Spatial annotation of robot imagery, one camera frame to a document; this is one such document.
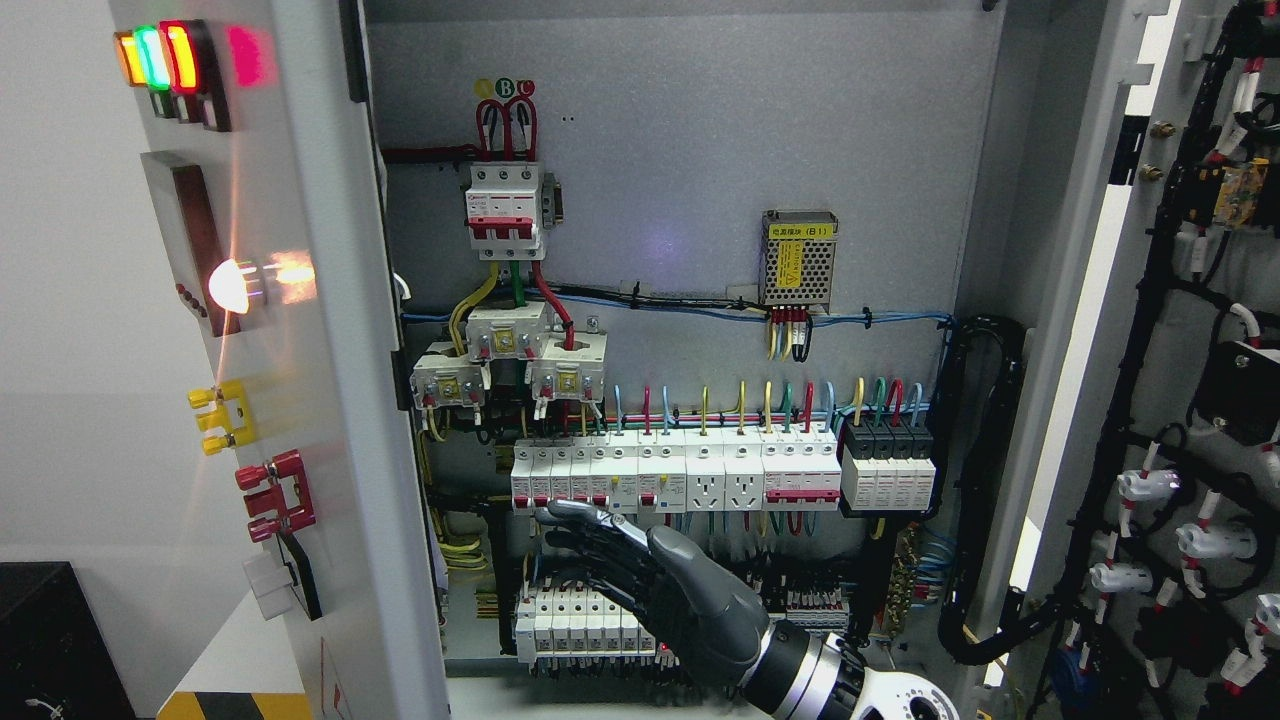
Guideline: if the red indicator lamp left door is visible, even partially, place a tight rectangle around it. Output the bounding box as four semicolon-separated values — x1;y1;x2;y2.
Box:
157;19;204;96

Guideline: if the white mini breaker row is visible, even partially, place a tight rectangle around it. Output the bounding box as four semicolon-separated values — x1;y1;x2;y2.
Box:
513;578;673;675

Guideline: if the white glowing lamp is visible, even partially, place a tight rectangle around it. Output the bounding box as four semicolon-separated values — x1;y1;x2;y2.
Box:
207;258;266;315

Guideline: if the red terminal post pair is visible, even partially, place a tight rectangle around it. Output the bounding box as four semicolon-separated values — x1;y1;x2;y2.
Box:
236;448;316;543

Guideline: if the green indicator lamp left door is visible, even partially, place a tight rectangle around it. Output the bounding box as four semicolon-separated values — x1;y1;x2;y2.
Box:
133;26;172;92

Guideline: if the yellow terminal post pair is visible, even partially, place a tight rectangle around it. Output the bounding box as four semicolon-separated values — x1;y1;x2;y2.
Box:
187;379;259;456

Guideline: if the white red main breaker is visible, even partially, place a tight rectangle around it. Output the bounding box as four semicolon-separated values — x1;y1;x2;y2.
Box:
463;161;563;263

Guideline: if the grey cabinet door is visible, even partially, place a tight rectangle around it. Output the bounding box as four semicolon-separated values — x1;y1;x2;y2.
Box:
110;1;449;719
931;1;1277;719

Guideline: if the yellow indicator lamp left door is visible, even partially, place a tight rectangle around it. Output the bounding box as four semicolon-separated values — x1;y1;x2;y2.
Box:
113;31;147;87

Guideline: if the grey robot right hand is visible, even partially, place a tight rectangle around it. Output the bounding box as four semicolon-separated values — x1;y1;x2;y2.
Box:
535;500;771;685

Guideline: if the black digital power meter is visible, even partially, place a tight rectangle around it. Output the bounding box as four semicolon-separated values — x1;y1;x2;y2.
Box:
140;151;241;338

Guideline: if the relay terminal row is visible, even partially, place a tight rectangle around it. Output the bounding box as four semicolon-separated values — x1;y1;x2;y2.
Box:
626;551;850;685

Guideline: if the black white surge protector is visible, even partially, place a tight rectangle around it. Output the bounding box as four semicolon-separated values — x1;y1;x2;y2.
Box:
838;421;940;520

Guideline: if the white socket breaker row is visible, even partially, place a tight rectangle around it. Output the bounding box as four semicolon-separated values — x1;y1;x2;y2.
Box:
509;427;841;515

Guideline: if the metal mesh power supply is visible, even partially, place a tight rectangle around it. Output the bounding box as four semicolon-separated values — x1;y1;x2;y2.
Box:
758;209;838;307

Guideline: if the black corrugated cable loom right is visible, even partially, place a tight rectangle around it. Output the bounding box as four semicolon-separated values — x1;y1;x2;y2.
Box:
936;316;1065;667

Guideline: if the red electric warning sticker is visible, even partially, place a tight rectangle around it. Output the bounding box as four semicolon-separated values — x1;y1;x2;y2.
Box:
320;637;353;719

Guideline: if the white current transformer cluster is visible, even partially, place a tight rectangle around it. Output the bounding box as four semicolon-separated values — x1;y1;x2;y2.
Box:
410;301;607;416

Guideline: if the grey cabinet body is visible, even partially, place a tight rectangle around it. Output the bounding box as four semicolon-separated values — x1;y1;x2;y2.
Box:
340;0;1111;720

